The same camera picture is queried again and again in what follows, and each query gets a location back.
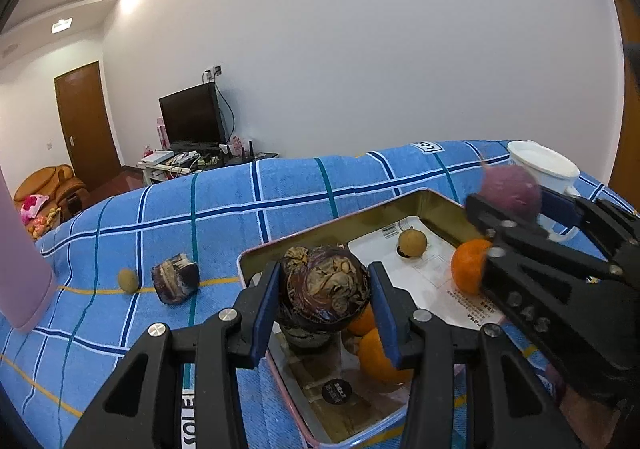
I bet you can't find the large brown longan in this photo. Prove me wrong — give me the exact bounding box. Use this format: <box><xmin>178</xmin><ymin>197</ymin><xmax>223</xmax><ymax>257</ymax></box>
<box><xmin>397</xmin><ymin>227</ymin><xmax>428</xmax><ymax>260</ymax></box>

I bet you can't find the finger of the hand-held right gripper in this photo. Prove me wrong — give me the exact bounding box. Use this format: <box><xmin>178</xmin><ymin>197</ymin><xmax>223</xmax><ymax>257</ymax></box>
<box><xmin>466</xmin><ymin>193</ymin><xmax>628</xmax><ymax>302</ymax></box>
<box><xmin>540</xmin><ymin>189</ymin><xmax>640</xmax><ymax>262</ymax></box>

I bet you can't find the black television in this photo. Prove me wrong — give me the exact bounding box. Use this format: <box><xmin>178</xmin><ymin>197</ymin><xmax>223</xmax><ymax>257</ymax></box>
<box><xmin>159</xmin><ymin>82</ymin><xmax>226</xmax><ymax>146</ymax></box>

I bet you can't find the white printed cup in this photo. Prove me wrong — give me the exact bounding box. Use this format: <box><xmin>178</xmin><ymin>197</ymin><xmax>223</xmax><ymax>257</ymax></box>
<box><xmin>506</xmin><ymin>140</ymin><xmax>582</xmax><ymax>241</ymax></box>

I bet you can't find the black power cable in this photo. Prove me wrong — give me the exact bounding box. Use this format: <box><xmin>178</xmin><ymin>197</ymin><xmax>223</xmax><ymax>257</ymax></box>
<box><xmin>215</xmin><ymin>79</ymin><xmax>236</xmax><ymax>140</ymax></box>

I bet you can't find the pink tin box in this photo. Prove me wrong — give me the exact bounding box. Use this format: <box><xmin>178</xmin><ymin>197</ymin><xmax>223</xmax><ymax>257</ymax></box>
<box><xmin>237</xmin><ymin>188</ymin><xmax>506</xmax><ymax>447</ymax></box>

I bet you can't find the pink floral cushion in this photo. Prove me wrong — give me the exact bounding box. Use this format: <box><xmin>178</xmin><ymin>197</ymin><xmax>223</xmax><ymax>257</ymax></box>
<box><xmin>20</xmin><ymin>195</ymin><xmax>51</xmax><ymax>220</ymax></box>

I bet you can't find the white television stand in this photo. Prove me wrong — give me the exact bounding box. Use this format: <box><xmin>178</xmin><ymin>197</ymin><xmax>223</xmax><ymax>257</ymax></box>
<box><xmin>137</xmin><ymin>149</ymin><xmax>278</xmax><ymax>186</ymax></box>

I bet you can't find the black router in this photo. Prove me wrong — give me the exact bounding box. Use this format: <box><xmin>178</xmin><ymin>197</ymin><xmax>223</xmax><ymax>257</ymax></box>
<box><xmin>220</xmin><ymin>142</ymin><xmax>256</xmax><ymax>162</ymax></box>

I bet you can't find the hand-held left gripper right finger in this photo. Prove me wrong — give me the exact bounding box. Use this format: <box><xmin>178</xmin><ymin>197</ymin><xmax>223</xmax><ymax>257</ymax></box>
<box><xmin>367</xmin><ymin>261</ymin><xmax>586</xmax><ymax>449</ymax></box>

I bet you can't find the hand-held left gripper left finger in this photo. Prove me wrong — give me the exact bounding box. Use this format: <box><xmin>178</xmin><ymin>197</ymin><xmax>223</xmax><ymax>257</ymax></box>
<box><xmin>62</xmin><ymin>261</ymin><xmax>281</xmax><ymax>449</ymax></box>

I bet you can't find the orange sofa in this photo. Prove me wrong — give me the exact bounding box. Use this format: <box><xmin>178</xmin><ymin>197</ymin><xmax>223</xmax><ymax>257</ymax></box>
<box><xmin>13</xmin><ymin>164</ymin><xmax>88</xmax><ymax>240</ymax></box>

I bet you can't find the printed paper leaflet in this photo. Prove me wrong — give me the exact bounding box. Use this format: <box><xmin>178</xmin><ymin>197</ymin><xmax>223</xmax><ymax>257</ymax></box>
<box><xmin>270</xmin><ymin>215</ymin><xmax>501</xmax><ymax>442</ymax></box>

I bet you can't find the pink plastic bin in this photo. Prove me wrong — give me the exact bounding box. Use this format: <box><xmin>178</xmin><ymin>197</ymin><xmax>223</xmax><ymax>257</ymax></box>
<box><xmin>0</xmin><ymin>164</ymin><xmax>58</xmax><ymax>332</ymax></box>

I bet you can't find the purple passion fruit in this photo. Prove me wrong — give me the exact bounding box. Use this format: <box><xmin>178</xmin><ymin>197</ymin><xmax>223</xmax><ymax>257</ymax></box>
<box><xmin>479</xmin><ymin>156</ymin><xmax>542</xmax><ymax>222</ymax></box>

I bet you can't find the brown fruit piece on cloth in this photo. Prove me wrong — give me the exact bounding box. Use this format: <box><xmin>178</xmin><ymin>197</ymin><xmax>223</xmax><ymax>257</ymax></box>
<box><xmin>151</xmin><ymin>253</ymin><xmax>200</xmax><ymax>305</ymax></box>

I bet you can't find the dark fruit in tray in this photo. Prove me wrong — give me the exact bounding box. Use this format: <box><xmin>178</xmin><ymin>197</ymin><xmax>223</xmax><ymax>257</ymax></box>
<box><xmin>277</xmin><ymin>319</ymin><xmax>333</xmax><ymax>355</ymax></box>

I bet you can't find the blue plaid blanket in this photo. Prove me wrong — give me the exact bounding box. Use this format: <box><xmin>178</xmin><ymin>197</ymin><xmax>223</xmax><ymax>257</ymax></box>
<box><xmin>0</xmin><ymin>139</ymin><xmax>621</xmax><ymax>449</ymax></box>

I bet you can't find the person's right hand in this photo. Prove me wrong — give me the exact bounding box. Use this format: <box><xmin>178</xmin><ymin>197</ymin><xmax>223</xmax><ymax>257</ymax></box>
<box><xmin>545</xmin><ymin>361</ymin><xmax>626</xmax><ymax>435</ymax></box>

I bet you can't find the brown wooden door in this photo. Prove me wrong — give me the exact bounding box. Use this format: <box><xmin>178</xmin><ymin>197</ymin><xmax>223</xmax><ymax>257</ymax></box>
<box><xmin>54</xmin><ymin>60</ymin><xmax>122</xmax><ymax>190</ymax></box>

